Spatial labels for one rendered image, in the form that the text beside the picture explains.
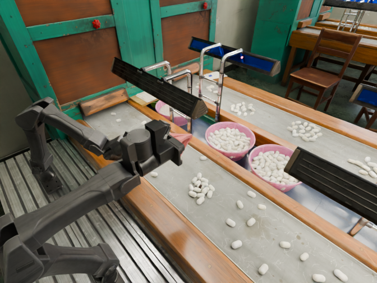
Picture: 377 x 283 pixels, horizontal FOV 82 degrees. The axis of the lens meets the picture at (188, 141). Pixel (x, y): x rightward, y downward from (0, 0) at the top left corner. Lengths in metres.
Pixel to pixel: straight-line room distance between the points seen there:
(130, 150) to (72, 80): 0.93
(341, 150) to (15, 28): 1.63
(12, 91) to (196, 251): 1.99
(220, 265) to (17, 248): 0.54
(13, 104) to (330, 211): 2.36
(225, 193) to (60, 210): 0.64
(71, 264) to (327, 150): 1.20
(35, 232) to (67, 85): 0.99
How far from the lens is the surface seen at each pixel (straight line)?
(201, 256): 0.79
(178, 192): 0.95
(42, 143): 1.08
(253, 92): 1.67
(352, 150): 1.41
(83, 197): 0.54
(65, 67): 1.37
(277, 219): 0.94
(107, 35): 1.43
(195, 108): 0.80
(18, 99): 2.37
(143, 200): 0.91
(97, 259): 0.73
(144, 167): 0.57
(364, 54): 3.32
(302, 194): 1.15
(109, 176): 0.56
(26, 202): 1.23
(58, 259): 0.64
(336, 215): 1.15
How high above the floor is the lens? 1.50
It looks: 40 degrees down
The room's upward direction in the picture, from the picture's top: straight up
